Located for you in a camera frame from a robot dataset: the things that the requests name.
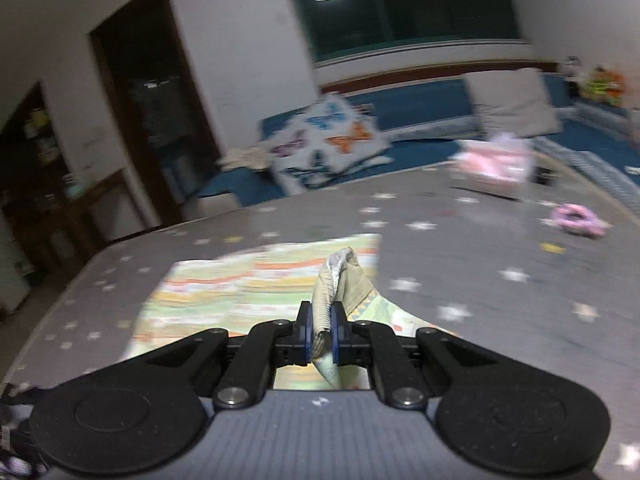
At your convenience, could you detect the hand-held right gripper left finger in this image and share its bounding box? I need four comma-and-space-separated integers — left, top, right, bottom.
141, 301, 314, 409

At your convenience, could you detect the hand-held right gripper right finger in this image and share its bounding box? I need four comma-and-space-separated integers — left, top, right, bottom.
330, 301, 506, 409

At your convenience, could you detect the pastel striped patterned garment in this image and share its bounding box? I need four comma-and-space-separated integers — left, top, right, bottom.
127, 234, 461, 392

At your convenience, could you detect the grey star-patterned blanket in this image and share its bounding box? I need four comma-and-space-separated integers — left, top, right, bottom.
0, 160, 640, 480

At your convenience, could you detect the cream crumpled cloth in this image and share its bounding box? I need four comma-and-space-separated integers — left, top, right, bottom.
217, 144, 276, 173

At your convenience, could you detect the white butterfly print pillow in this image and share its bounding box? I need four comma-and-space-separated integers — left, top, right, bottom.
257, 92, 396, 196

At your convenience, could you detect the pink tissue box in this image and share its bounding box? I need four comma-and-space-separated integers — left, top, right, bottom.
450, 132, 536, 201

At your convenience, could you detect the blue sofa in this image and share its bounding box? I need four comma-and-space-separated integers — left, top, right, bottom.
197, 72, 640, 208

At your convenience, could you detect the dark wooden door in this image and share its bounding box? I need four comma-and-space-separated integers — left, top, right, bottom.
89, 0, 223, 228

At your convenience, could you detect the plain white pillow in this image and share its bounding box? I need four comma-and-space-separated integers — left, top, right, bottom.
462, 67, 563, 140

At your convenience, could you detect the dark wooden shelf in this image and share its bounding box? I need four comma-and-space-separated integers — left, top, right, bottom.
0, 80, 108, 281

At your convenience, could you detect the dark window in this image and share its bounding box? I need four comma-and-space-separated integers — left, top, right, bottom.
282, 0, 523, 63

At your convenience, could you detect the colourful plush toy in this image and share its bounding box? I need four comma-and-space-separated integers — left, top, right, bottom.
575, 65, 628, 108

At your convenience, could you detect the pink ring toy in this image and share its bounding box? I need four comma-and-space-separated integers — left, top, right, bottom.
550, 202, 612, 238

